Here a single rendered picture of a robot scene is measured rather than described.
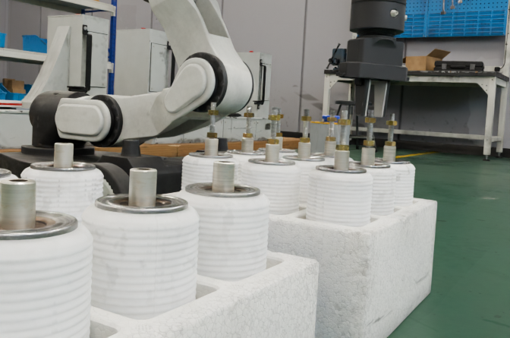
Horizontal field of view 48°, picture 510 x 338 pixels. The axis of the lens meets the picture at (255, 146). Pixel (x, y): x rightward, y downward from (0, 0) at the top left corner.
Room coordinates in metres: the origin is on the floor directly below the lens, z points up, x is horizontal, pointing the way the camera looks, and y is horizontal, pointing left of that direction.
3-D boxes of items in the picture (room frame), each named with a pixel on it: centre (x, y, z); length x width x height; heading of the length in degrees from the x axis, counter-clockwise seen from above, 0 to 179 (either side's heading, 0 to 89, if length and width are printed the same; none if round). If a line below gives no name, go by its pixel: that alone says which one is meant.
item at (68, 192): (0.69, 0.23, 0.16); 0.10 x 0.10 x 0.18
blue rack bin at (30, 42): (6.31, 2.32, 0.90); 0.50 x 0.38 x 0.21; 56
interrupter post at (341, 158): (0.84, -0.13, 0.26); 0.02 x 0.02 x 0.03
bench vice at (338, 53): (5.58, -0.79, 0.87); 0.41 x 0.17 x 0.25; 148
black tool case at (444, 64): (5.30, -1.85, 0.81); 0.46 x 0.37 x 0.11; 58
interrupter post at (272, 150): (0.90, -0.03, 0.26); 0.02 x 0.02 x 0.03
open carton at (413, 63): (5.57, -1.59, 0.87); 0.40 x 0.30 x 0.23; 44
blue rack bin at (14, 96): (5.93, 2.54, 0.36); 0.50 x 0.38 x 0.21; 59
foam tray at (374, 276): (1.00, -0.09, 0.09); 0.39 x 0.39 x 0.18; 60
